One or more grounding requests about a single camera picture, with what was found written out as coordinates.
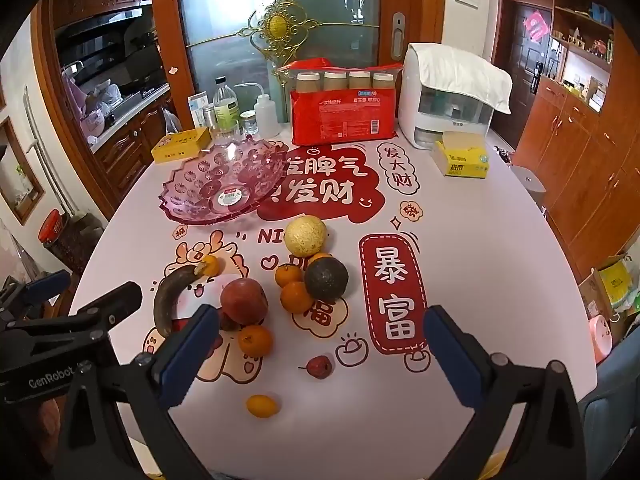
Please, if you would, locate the red apple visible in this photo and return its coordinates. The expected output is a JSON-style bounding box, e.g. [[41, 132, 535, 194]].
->
[[220, 278, 269, 325]]

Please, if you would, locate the small red bumpy fruit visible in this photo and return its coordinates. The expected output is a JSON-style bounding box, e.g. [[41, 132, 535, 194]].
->
[[299, 354, 333, 380]]

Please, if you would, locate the yellow round pear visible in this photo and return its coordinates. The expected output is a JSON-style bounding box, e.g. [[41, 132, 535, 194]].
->
[[284, 216, 328, 258]]

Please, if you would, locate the dark green avocado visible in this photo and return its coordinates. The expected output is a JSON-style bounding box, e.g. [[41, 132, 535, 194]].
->
[[304, 257, 349, 302]]

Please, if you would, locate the dark overripe banana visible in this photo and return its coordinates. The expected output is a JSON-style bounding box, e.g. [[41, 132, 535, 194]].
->
[[153, 264, 200, 338]]

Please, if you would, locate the red lidded container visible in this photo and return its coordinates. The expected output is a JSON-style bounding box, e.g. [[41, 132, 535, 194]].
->
[[38, 209, 64, 244]]

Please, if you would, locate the small orange by banana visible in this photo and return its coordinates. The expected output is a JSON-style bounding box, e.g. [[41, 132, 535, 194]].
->
[[195, 255, 220, 278]]

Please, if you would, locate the small yellow kumquat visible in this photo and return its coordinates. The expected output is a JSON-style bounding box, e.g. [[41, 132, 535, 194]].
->
[[245, 394, 280, 419]]

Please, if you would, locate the orange below apple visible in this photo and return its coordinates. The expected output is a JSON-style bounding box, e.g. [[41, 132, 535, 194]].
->
[[238, 325, 273, 359]]

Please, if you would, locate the yellow flat box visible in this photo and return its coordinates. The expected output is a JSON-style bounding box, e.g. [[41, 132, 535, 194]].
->
[[151, 127, 212, 164]]

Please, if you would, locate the pink glass fruit bowl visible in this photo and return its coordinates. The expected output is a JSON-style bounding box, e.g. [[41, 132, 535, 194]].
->
[[160, 136, 288, 226]]

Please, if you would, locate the orange left of avocado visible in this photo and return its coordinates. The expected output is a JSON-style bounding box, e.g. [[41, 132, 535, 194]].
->
[[274, 263, 304, 288]]

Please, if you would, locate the orange below avocado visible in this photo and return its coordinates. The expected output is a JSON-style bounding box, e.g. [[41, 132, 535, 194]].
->
[[280, 282, 314, 314]]

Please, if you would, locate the printed pink table cover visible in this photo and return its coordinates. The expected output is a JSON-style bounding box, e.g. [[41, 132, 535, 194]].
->
[[74, 138, 597, 479]]

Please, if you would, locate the clear drinking glass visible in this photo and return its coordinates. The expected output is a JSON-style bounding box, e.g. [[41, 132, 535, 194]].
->
[[209, 120, 243, 146]]

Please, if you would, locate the orange behind avocado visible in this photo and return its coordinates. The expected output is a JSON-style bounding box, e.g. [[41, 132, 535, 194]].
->
[[307, 252, 332, 266]]

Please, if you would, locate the white blue carton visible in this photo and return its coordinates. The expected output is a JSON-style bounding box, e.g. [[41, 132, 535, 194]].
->
[[188, 91, 214, 128]]

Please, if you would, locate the small glass jar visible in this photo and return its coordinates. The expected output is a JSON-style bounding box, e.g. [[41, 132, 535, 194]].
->
[[240, 110, 259, 136]]

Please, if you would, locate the clear bottle green label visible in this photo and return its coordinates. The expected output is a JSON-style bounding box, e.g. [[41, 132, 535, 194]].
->
[[213, 76, 240, 130]]

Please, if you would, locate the white squeeze bottle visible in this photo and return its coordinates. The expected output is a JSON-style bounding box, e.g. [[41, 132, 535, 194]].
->
[[254, 93, 281, 139]]

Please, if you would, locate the grey round stool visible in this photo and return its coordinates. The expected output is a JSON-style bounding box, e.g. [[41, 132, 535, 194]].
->
[[511, 165, 547, 208]]

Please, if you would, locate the red paper cup package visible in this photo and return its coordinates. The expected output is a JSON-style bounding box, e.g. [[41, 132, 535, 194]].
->
[[277, 58, 402, 146]]

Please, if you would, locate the yellow tissue box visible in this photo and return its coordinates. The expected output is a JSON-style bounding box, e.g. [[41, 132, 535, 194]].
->
[[432, 131, 489, 179]]

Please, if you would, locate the wooden shelf cabinet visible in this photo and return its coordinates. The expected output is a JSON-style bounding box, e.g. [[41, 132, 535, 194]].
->
[[513, 0, 639, 281]]

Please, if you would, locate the frosted glass door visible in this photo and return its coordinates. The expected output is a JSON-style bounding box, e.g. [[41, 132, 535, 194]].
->
[[178, 0, 380, 120]]

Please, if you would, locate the white countertop appliance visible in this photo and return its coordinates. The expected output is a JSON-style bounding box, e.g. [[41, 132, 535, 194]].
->
[[397, 44, 494, 151]]

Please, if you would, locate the white cloth on appliance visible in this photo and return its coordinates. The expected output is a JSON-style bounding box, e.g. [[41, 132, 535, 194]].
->
[[410, 44, 513, 115]]

